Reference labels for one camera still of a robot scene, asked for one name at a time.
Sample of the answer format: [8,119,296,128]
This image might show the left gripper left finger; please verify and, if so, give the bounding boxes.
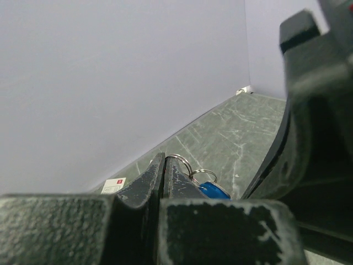
[1,153,165,264]

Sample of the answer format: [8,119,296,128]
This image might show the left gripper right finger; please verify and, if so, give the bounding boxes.
[158,156,306,264]

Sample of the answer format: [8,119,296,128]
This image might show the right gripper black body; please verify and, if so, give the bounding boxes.
[243,1,352,261]

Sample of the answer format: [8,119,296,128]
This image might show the blue key tag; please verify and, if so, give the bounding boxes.
[199,181,231,200]

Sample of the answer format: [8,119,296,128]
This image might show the silver keyring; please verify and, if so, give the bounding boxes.
[165,154,218,185]

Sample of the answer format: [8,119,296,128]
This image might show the white green staple box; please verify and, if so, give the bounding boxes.
[101,178,126,194]

